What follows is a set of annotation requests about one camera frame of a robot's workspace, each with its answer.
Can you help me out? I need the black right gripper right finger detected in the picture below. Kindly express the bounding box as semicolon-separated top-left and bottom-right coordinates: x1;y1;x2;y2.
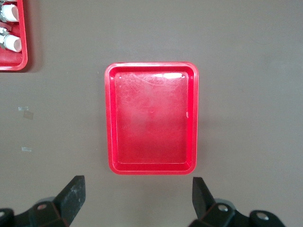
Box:
192;176;285;227

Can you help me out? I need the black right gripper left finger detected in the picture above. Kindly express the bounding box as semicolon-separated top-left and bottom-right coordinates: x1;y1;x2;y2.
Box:
0;175;86;227

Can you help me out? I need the red plastic tray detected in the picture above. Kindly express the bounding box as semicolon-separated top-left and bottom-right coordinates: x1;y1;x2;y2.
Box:
104;61;200;175

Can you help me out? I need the red tray holding valves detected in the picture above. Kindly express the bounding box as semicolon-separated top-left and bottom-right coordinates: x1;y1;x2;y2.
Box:
0;0;28;71

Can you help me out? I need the metal valve with white ends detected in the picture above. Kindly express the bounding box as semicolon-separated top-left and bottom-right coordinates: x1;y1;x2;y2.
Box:
0;2;19;24
0;27;22;53

